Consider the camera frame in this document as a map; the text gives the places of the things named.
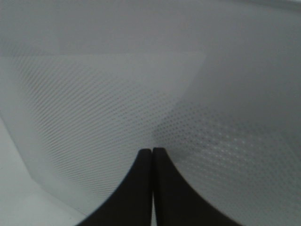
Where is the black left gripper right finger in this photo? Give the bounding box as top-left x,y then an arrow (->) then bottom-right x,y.
152,147 -> 238,226

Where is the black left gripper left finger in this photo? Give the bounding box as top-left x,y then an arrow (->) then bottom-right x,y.
79,149 -> 152,226

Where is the white microwave door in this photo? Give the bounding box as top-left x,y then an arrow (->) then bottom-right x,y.
0,0 -> 301,226

